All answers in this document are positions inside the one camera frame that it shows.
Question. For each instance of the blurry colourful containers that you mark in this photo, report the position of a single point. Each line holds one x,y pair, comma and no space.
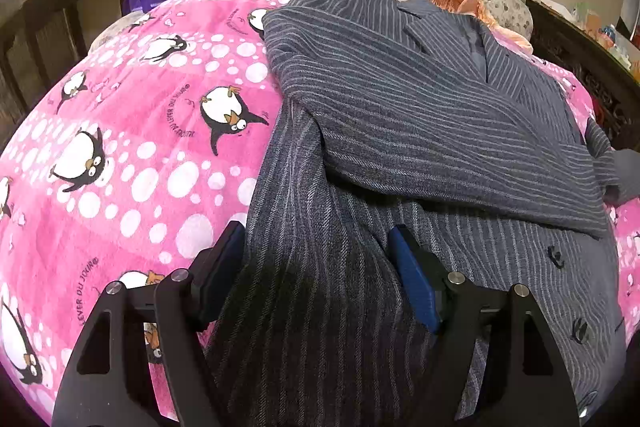
600,29

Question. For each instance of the dark wooden side shelf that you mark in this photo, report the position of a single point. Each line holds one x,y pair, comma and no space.
570,52

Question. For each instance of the grey striped suit jacket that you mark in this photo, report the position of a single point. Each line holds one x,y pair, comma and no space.
400,107

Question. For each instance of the pink penguin print blanket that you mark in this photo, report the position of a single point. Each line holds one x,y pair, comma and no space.
125,157

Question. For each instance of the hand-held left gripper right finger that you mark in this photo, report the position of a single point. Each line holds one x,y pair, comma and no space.
412,278

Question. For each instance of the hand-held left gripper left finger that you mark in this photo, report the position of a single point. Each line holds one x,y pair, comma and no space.
231,253

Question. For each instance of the dark wooden chair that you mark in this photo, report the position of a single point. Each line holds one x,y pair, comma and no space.
45,37

